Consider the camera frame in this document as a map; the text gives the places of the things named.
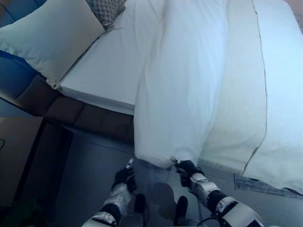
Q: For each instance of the white duvet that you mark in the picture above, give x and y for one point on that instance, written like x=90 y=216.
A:
x=182 y=80

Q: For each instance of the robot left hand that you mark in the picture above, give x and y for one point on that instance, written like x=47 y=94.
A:
x=123 y=175

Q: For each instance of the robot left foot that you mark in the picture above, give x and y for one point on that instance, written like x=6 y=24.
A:
x=140 y=203

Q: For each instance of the brown upholstered bed frame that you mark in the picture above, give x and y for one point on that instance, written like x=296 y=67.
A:
x=71 y=111

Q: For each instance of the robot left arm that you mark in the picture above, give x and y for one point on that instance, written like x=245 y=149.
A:
x=111 y=206

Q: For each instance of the patterned brown cushion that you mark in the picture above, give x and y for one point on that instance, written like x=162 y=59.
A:
x=107 y=10

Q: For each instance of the white fitted mattress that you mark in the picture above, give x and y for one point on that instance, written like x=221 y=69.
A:
x=111 y=66

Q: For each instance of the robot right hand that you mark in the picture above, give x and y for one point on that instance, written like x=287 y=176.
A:
x=186 y=167

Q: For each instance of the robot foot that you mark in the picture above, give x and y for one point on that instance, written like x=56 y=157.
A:
x=180 y=210
x=140 y=203

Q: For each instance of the dark wooden nightstand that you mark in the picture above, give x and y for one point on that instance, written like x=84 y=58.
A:
x=40 y=163

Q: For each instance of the white pillow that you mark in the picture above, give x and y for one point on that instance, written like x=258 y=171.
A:
x=50 y=39

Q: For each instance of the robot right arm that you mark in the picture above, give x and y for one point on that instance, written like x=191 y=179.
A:
x=225 y=203

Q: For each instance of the grey patterned rug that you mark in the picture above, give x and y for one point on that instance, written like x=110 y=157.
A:
x=262 y=185

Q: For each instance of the cream blanket with gold trim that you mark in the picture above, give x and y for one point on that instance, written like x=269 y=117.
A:
x=258 y=89

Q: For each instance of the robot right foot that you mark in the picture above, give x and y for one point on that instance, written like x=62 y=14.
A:
x=180 y=210

